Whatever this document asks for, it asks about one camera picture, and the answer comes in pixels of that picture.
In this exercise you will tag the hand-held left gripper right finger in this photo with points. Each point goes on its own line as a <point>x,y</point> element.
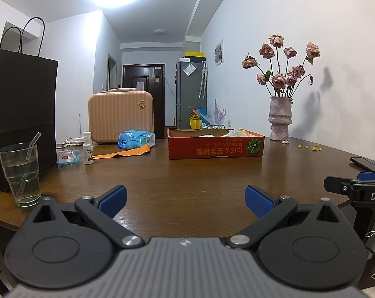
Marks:
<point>258,201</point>

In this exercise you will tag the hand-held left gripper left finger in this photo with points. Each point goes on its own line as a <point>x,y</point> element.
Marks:
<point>112,198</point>

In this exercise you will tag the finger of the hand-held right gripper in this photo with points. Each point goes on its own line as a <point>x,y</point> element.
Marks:
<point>372,176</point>
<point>336,183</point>

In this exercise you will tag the iridescent plastic bag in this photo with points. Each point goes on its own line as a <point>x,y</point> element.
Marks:
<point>234,132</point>

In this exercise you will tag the red cardboard box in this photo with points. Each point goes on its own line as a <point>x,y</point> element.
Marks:
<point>206,149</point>

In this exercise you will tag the black phone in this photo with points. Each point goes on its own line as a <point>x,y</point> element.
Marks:
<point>366,164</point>

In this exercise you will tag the scattered yellow flower bits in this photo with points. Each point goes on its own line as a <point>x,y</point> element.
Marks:
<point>315,148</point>

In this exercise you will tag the orange cloth strip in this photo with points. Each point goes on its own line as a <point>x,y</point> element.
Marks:
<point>128,152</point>

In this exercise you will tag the white spray bottle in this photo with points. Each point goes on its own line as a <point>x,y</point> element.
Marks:
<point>88,153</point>

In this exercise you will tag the small blue and white packet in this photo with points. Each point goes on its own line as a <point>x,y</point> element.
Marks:
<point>67,157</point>

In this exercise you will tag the blue wet wipes pack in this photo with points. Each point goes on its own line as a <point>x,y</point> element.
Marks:
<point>133,139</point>

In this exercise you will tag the white and yellow plush lamb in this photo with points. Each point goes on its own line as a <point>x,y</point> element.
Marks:
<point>245,133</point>

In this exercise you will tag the peach hard-shell suitcase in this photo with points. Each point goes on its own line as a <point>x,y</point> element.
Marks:
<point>119,118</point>

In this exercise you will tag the pale purple textured vase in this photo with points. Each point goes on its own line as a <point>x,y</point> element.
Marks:
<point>280,121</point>

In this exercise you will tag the clear drinking glass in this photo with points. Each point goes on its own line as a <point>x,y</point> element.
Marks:
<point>22,177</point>

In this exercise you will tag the purple feather decoration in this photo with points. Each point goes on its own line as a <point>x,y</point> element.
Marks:
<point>220,116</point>

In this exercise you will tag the clear glass straw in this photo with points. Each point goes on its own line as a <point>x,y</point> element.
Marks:
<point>35,141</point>

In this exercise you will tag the yellow pot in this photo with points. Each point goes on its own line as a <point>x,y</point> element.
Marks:
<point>195,123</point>

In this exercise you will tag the dried pink rose bouquet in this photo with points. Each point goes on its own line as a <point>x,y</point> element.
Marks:
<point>279,80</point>

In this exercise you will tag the grey fridge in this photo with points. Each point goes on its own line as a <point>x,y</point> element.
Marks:
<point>187,99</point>

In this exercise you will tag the dark brown door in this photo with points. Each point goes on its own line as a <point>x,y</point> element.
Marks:
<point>144,77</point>

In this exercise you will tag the black paper bag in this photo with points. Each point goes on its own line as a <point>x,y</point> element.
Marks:
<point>19,105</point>

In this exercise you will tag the folded umbrella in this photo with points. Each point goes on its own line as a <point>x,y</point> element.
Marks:
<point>203,80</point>

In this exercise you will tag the yellow box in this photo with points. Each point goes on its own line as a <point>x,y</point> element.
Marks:
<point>195,54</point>

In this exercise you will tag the small round ceiling lamp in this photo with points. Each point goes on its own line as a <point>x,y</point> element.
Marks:
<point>158,31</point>

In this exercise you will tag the wall picture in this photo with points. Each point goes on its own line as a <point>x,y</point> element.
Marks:
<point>219,52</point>

